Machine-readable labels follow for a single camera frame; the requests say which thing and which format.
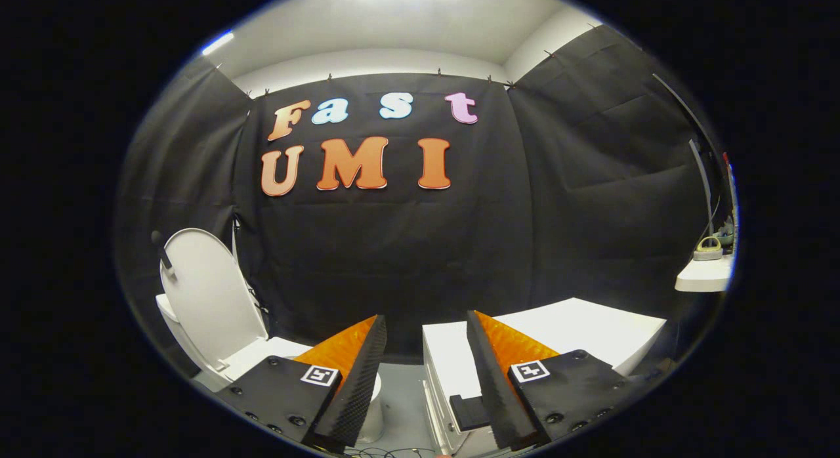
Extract white toilet lid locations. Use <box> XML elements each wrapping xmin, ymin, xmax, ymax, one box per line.
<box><xmin>151</xmin><ymin>228</ymin><xmax>270</xmax><ymax>373</ymax></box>

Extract white drawer cabinet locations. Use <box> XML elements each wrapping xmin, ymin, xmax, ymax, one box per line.
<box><xmin>421</xmin><ymin>297</ymin><xmax>667</xmax><ymax>457</ymax></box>

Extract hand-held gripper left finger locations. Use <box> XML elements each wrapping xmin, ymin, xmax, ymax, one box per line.
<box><xmin>215</xmin><ymin>314</ymin><xmax>388</xmax><ymax>449</ymax></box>

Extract thin black cables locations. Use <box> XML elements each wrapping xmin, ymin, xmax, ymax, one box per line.
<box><xmin>341</xmin><ymin>447</ymin><xmax>440</xmax><ymax>458</ymax></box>

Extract small black holder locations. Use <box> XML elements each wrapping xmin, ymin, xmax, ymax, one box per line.
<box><xmin>449</xmin><ymin>394</ymin><xmax>492</xmax><ymax>431</ymax></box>

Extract white water hose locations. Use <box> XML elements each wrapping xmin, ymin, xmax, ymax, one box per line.
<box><xmin>231</xmin><ymin>215</ymin><xmax>270</xmax><ymax>314</ymax></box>

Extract black backdrop cloth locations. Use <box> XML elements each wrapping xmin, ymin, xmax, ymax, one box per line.
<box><xmin>113</xmin><ymin>24</ymin><xmax>726</xmax><ymax>367</ymax></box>

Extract white toilet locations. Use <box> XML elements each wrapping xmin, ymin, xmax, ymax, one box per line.
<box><xmin>156</xmin><ymin>294</ymin><xmax>385</xmax><ymax>444</ymax></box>

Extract white shelf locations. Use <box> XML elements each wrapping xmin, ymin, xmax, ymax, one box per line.
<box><xmin>675</xmin><ymin>253</ymin><xmax>734</xmax><ymax>293</ymax></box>

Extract clear bottle with red cap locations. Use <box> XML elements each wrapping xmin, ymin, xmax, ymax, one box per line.
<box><xmin>722</xmin><ymin>152</ymin><xmax>738</xmax><ymax>249</ymax></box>

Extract small ceiling light strip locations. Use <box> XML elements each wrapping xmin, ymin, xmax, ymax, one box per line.
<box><xmin>200</xmin><ymin>30</ymin><xmax>235</xmax><ymax>56</ymax></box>

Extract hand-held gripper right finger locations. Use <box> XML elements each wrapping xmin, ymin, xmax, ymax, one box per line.
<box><xmin>466</xmin><ymin>310</ymin><xmax>657</xmax><ymax>451</ymax></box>

